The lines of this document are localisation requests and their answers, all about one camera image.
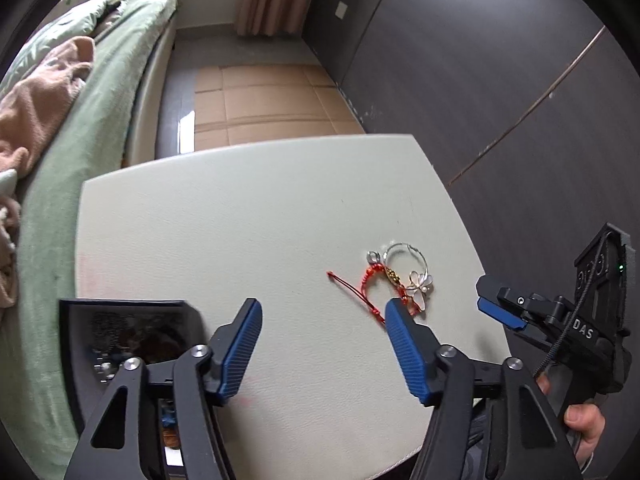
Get floral green pillow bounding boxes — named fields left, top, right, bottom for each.
left=1, top=0, right=127, bottom=98

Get green bed mattress cover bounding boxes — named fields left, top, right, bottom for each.
left=1, top=0, right=178, bottom=479

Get white butterfly pendant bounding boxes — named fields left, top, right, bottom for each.
left=400, top=271, right=434, bottom=316

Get white wall socket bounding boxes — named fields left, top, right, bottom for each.
left=334, top=1, right=348, bottom=20

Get large silver hoop ring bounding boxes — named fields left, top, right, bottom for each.
left=382, top=242, right=432, bottom=286

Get black open jewelry box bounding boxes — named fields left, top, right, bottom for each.
left=58, top=299, right=205, bottom=479

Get red braided string bracelet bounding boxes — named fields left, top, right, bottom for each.
left=326, top=261, right=409, bottom=328

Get person's right hand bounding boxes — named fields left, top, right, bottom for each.
left=536, top=373, right=605, bottom=470

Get flattened cardboard sheets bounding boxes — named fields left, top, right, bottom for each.
left=181, top=64, right=363, bottom=153

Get pink fleece blanket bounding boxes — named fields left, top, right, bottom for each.
left=1, top=36, right=94, bottom=309

